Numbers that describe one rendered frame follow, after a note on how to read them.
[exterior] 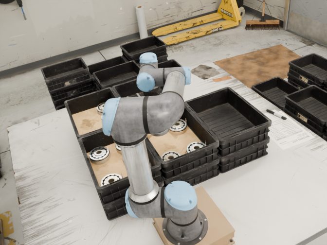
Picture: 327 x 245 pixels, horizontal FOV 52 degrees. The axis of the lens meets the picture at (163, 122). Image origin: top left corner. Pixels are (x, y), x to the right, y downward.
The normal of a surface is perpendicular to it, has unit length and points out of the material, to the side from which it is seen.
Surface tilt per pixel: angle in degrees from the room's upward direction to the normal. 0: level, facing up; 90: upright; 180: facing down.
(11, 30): 90
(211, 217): 4
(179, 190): 8
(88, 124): 0
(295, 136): 0
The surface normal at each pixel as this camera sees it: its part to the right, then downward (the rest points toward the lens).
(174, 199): 0.01, -0.75
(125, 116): -0.13, 0.07
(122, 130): -0.08, 0.63
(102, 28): 0.43, 0.51
